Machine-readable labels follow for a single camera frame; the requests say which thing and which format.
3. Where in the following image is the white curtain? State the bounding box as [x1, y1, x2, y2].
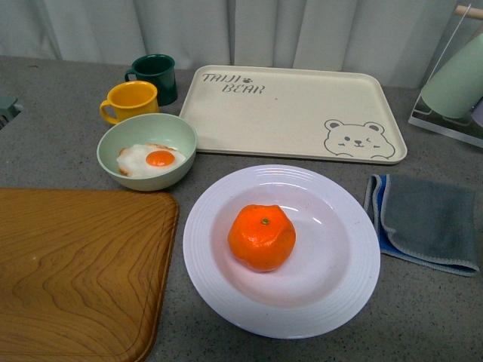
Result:
[1, 1, 482, 87]

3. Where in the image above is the light green tumbler cup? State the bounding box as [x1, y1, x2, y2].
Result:
[420, 35, 482, 119]

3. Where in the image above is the yellow enamel mug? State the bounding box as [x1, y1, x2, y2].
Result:
[99, 81, 159, 124]

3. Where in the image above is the wooden cutting board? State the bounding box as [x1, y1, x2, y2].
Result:
[1, 188, 179, 361]

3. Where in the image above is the fake fried egg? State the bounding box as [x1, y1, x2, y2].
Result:
[116, 143, 186, 178]

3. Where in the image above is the clear acrylic cup stand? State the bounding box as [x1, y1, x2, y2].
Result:
[408, 26, 482, 148]

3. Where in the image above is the grey blue folded cloth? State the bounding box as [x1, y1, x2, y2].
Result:
[363, 174, 480, 277]

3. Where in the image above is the green sink drying rack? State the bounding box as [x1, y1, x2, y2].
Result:
[0, 95, 23, 129]

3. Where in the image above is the dark green enamel mug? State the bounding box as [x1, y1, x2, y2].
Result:
[125, 54, 178, 106]

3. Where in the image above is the white round plate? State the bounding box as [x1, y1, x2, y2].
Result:
[183, 164, 380, 339]

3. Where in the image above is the light green bowl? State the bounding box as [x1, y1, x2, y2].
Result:
[97, 113, 198, 192]

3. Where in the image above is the orange mandarin fruit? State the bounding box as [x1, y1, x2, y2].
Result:
[227, 204, 297, 272]

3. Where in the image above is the beige bear serving tray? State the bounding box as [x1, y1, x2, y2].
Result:
[180, 66, 408, 164]

